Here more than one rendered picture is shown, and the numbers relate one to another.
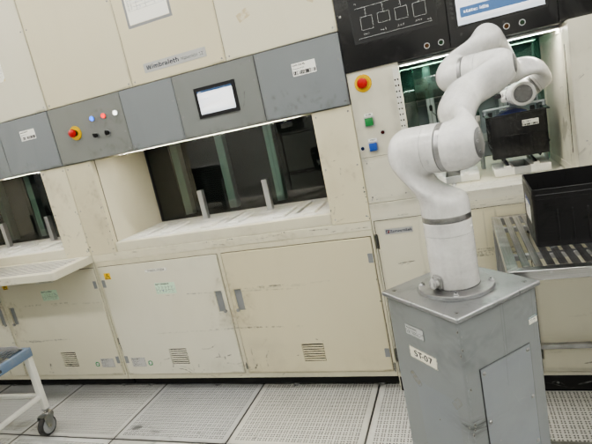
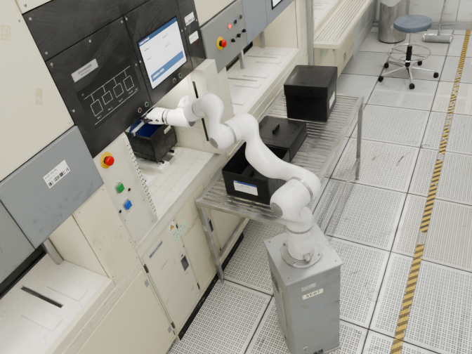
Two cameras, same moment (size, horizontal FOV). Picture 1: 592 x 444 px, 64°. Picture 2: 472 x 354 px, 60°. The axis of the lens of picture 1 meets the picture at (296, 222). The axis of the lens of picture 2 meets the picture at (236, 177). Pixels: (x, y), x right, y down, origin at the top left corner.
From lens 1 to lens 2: 1.71 m
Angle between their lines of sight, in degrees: 72
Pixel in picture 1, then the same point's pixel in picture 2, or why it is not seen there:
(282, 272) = not seen: outside the picture
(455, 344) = (338, 273)
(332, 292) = (130, 331)
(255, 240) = not seen: outside the picture
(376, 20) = (103, 103)
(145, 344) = not seen: outside the picture
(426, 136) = (305, 192)
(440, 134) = (311, 187)
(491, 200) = (190, 191)
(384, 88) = (121, 155)
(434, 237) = (307, 237)
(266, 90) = (24, 218)
